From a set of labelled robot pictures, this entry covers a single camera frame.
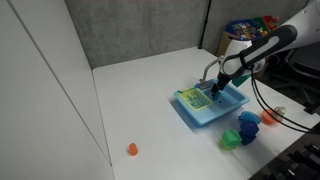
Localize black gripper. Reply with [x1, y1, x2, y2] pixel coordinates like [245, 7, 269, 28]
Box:
[210, 73, 233, 100]

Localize blue toy sink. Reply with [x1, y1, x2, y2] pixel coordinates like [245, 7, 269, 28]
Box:
[173, 78, 252, 128]

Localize orange plastic cup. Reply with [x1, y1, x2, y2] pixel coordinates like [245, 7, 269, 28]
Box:
[128, 142, 139, 157]

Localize grey toy faucet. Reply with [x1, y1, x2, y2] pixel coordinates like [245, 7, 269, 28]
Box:
[199, 55, 225, 90]

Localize yellow-green dish rack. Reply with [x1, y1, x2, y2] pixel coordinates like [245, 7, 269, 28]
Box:
[178, 87, 214, 112]

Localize blue toy plate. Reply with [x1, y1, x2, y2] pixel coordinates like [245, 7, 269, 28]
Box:
[237, 111, 262, 125]

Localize green stacking cube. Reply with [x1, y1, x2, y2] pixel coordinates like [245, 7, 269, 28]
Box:
[219, 128, 243, 151]

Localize wooden toy storage shelf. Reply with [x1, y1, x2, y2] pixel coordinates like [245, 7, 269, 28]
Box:
[216, 14, 283, 58]

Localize dark blue stacking cube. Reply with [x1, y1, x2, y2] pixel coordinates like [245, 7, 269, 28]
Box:
[238, 119, 261, 147]

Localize orange toy plate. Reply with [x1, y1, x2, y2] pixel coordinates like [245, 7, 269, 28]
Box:
[260, 108, 278, 126]

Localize beige toy bottle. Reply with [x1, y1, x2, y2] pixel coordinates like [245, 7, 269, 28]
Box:
[273, 105, 288, 118]

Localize blue storage bin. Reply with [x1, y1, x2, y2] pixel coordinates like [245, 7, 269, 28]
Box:
[225, 18, 268, 42]

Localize black office chair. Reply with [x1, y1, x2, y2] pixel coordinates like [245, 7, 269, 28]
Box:
[269, 46, 320, 115]

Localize red storage bin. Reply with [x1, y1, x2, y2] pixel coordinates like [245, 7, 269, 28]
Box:
[262, 14, 281, 32]

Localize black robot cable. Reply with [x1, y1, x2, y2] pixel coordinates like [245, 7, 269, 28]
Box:
[252, 64, 320, 132]
[249, 65, 320, 135]

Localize black equipment frame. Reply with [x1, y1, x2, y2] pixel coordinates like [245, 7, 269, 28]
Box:
[249, 125, 320, 180]

